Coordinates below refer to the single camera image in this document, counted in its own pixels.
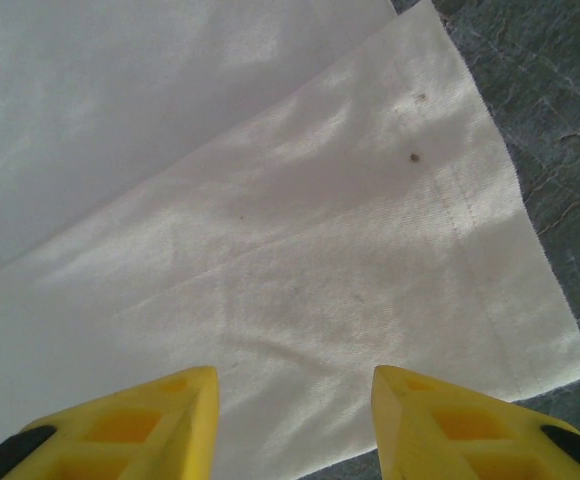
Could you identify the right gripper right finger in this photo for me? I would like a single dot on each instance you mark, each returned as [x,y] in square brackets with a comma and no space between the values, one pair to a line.
[460,435]

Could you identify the white t-shirt with black print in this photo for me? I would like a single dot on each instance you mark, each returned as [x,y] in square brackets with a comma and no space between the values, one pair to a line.
[270,200]

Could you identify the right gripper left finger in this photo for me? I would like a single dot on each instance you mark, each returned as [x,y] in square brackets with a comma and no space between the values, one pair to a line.
[135,430]

